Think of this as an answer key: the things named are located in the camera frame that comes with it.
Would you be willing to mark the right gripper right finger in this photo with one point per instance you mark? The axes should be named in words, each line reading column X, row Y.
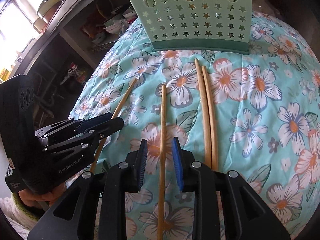
column 177, row 156

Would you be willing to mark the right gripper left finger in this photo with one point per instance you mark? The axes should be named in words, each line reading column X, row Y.
column 140, row 164

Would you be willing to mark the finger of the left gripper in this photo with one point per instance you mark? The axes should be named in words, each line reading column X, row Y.
column 91, row 123
column 105, row 129

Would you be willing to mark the wooden chopstick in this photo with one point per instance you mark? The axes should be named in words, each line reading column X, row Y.
column 212, row 119
column 162, row 161
column 115, row 114
column 205, row 116

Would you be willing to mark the person's left hand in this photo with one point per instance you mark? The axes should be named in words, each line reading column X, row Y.
column 31, row 199

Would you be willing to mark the green sleeve cuff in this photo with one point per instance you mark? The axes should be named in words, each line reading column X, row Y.
column 26, row 215

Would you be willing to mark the floral quilted cloth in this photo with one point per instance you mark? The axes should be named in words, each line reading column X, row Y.
column 267, row 114

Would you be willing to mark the stack of bowls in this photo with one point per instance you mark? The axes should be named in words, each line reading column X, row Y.
column 121, row 18

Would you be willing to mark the mint green utensil holder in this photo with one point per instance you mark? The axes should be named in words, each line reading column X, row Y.
column 217, row 25

